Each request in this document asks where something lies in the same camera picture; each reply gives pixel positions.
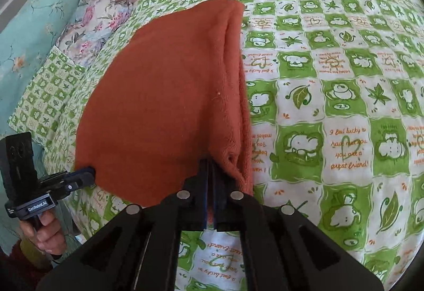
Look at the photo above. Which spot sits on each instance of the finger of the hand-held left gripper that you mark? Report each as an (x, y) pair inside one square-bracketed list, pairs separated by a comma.
[(82, 180)]

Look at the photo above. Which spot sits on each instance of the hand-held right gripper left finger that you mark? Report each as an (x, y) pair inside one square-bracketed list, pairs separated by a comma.
[(195, 205)]

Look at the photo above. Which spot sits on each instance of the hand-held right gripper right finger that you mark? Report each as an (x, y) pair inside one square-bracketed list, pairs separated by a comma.
[(227, 208)]

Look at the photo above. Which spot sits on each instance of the orange knitted sweater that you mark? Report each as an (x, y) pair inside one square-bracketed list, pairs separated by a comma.
[(159, 105)]

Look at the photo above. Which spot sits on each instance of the person's left forearm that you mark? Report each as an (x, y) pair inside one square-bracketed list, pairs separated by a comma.
[(20, 271)]

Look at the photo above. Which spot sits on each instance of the person's left hand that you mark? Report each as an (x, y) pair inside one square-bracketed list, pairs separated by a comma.
[(49, 234)]

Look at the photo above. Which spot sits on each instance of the green checked pillow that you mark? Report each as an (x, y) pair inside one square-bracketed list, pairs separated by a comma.
[(46, 95)]

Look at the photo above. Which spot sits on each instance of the teal floral pillow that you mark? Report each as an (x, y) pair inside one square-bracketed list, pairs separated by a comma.
[(36, 29)]

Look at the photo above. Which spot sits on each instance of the green checked cartoon blanket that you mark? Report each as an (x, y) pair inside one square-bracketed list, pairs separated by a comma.
[(331, 95)]

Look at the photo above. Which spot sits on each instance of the white pink floral pillow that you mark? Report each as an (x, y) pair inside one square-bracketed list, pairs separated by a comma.
[(96, 23)]

